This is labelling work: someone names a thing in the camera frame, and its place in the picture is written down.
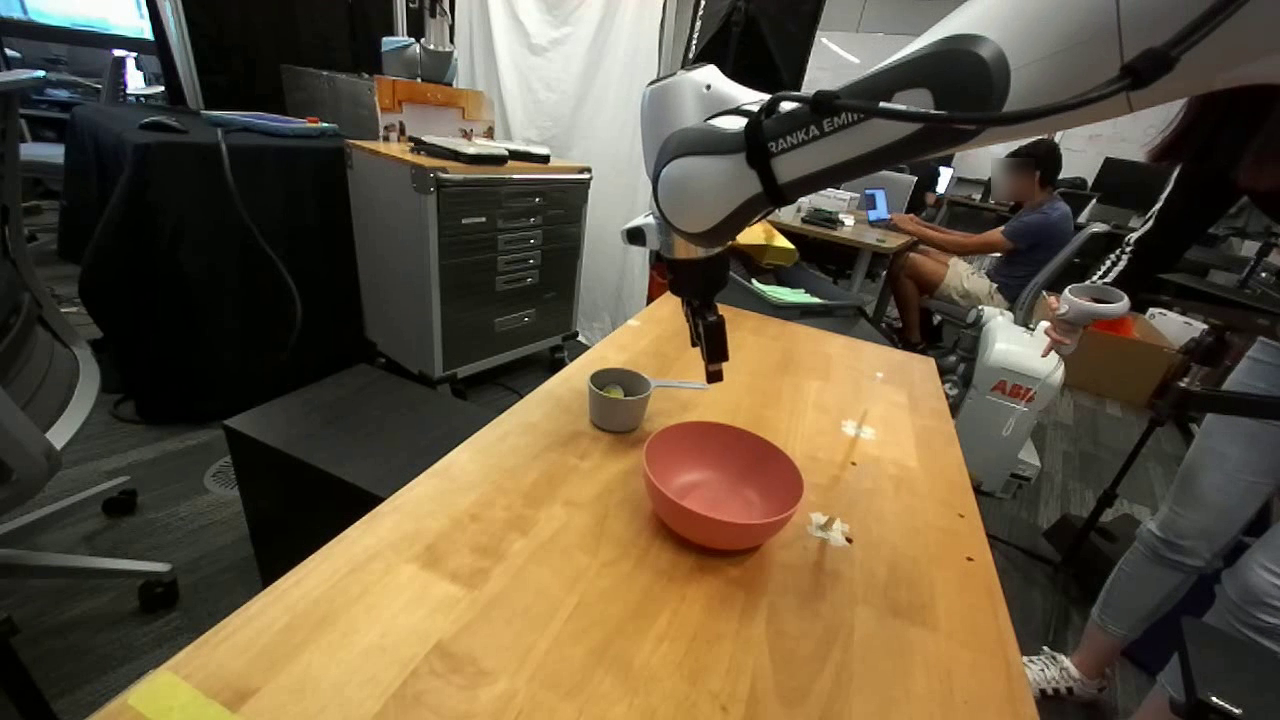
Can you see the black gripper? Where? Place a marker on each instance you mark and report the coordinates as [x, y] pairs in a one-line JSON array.
[[697, 279]]

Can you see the grey measuring cup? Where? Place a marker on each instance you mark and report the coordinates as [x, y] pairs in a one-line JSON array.
[[617, 406]]

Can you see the pink bowl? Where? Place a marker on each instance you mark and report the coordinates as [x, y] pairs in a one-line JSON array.
[[720, 494]]

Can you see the white ABB robot base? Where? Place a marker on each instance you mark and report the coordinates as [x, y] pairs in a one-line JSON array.
[[1007, 400]]

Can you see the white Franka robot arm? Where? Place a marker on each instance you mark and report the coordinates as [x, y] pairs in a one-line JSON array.
[[825, 132]]

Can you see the grey drawer cabinet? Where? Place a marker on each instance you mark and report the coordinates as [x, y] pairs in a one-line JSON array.
[[506, 267]]

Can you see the open laptop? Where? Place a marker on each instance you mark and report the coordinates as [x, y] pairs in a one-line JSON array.
[[877, 207]]

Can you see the white tape cross marker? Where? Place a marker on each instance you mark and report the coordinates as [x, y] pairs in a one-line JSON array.
[[830, 530]]

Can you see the white curtain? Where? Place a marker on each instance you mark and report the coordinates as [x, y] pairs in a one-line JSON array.
[[562, 83]]

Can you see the black keyboard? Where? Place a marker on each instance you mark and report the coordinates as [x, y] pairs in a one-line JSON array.
[[461, 144]]

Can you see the seated person blue shirt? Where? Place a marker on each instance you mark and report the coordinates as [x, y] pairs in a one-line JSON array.
[[1035, 241]]

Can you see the orange wooden box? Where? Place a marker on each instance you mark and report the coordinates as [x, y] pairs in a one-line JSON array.
[[432, 105]]

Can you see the low black box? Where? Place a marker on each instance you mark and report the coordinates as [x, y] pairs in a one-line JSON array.
[[346, 452]]

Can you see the orange white container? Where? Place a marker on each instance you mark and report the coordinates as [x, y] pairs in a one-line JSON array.
[[1092, 306]]

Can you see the blue grey bin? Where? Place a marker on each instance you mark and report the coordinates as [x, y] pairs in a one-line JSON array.
[[412, 63]]

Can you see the cardboard box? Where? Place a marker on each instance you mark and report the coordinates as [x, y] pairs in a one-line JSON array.
[[1126, 365]]

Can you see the black tripod stand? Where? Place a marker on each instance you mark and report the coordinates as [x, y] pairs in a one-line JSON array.
[[1204, 400]]

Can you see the standing person light jeans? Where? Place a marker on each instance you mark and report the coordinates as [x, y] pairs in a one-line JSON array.
[[1187, 521]]

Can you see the black backdrop panel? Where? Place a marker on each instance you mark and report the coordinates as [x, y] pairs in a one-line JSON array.
[[266, 52]]

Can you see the black draped desk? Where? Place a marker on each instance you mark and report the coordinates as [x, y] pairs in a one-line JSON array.
[[186, 267]]

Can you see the yellow tape strip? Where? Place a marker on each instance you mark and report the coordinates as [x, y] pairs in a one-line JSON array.
[[173, 702]]

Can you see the grey office chair with wheels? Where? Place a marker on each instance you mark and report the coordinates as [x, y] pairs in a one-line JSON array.
[[25, 440]]

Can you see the computer monitor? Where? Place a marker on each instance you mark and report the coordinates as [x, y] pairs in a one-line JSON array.
[[81, 16]]

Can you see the yellow wrist camera mount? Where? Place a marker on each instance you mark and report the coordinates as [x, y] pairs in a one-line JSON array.
[[766, 248]]

